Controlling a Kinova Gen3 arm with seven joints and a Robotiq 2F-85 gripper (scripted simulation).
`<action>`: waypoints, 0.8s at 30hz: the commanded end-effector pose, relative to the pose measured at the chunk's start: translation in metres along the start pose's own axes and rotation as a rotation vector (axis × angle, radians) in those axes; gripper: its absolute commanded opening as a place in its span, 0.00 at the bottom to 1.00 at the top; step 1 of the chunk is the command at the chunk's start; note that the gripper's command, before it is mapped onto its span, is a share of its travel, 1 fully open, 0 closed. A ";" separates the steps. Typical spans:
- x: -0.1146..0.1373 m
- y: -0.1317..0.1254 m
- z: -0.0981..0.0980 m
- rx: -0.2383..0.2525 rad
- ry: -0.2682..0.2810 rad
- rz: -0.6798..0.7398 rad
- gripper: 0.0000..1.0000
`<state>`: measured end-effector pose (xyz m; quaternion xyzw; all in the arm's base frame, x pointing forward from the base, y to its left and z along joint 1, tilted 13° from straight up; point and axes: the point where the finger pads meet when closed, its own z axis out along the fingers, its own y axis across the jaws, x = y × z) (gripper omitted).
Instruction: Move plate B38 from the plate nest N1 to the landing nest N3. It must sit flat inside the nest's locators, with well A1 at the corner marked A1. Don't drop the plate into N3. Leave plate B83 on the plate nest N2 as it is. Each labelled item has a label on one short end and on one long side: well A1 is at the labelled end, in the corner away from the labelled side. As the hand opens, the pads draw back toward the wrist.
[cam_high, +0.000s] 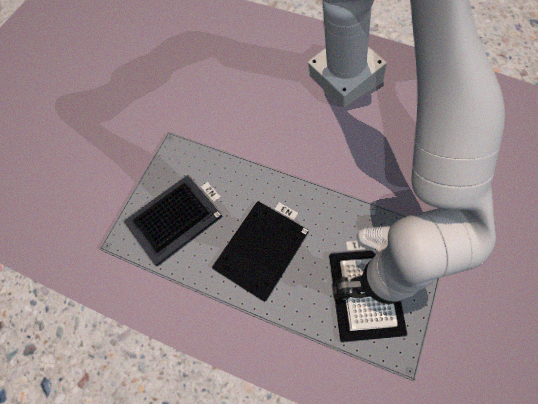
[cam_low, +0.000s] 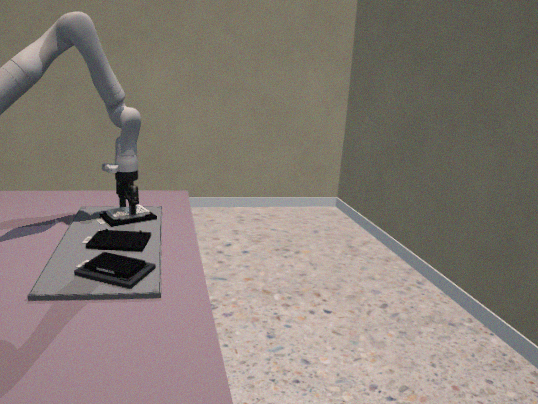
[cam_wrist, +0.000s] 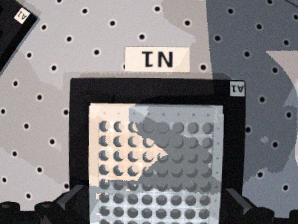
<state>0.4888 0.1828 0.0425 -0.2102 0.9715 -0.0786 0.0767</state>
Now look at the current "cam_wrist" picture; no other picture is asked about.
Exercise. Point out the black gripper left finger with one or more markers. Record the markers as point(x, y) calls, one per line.
point(77, 199)

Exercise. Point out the cream label with black text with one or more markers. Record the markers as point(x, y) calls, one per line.
point(157, 59)

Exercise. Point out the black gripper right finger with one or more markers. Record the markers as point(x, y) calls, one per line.
point(233, 207)

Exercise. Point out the white well plate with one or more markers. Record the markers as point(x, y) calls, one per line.
point(131, 146)

